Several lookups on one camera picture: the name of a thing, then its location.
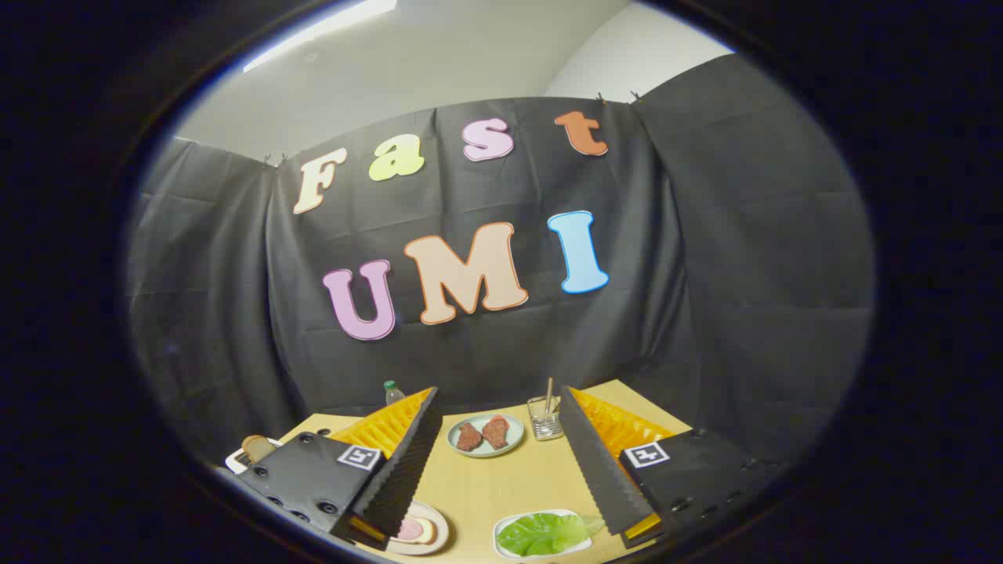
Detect white toaster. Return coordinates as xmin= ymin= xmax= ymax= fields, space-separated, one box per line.
xmin=226 ymin=436 xmax=283 ymax=475

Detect black backdrop cloth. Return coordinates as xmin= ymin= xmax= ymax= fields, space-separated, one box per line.
xmin=125 ymin=53 xmax=877 ymax=471

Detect bread slice under ham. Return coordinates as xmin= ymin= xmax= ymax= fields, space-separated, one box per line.
xmin=396 ymin=515 xmax=438 ymax=546

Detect round white sandwich plate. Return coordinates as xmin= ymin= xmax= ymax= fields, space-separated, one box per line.
xmin=388 ymin=500 xmax=451 ymax=556

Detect square white plate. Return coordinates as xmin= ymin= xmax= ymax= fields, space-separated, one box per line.
xmin=493 ymin=509 xmax=594 ymax=561

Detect pale blue meat plate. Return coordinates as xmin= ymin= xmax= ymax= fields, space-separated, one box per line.
xmin=447 ymin=413 xmax=526 ymax=458

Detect green lettuce leaf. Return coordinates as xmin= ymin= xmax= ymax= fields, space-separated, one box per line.
xmin=498 ymin=513 xmax=606 ymax=557

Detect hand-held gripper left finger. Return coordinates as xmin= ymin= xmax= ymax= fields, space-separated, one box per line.
xmin=223 ymin=385 xmax=445 ymax=549

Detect clear glass utensil holder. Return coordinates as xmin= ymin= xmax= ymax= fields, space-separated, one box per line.
xmin=527 ymin=396 xmax=565 ymax=441

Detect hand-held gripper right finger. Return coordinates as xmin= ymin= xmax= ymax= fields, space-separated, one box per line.
xmin=558 ymin=385 xmax=788 ymax=549

